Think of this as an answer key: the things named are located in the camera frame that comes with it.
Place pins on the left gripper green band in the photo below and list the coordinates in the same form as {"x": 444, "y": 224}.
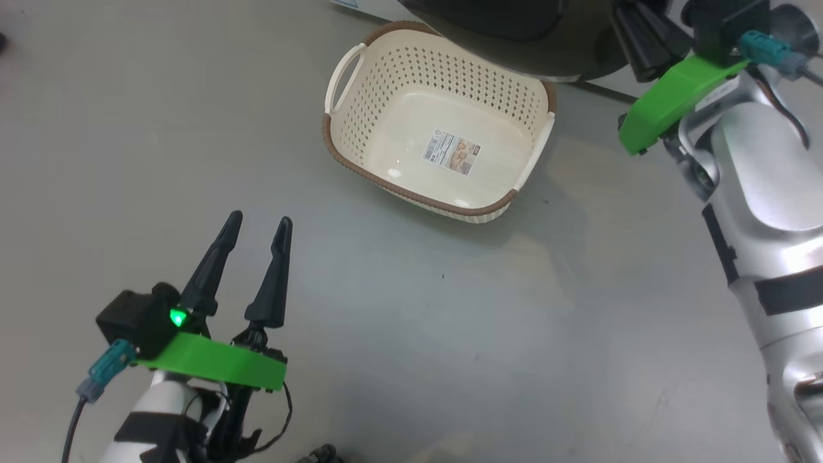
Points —
{"x": 212, "y": 363}

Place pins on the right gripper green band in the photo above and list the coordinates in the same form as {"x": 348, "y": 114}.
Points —
{"x": 675, "y": 96}

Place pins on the washing machine glass door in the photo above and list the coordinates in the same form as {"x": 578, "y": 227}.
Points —
{"x": 514, "y": 38}

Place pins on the left robot arm silver white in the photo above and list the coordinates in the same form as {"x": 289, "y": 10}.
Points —
{"x": 164, "y": 395}

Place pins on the right robot arm silver white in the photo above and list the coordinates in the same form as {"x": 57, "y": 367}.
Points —
{"x": 765, "y": 193}

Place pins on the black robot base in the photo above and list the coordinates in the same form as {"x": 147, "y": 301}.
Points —
{"x": 321, "y": 454}

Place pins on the white front-load washing machine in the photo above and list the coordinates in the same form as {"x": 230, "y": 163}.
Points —
{"x": 379, "y": 8}

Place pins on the product label sticker in basket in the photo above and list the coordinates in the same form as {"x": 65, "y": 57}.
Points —
{"x": 451, "y": 152}

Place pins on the cream perforated laundry basket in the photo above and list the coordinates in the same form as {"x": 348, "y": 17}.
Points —
{"x": 386, "y": 83}

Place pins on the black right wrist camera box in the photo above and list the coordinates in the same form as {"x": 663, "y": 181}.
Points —
{"x": 726, "y": 26}

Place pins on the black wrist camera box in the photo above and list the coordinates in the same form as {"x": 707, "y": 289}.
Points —
{"x": 128, "y": 315}
{"x": 726, "y": 26}

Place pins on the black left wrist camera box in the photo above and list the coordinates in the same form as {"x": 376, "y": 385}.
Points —
{"x": 128, "y": 315}

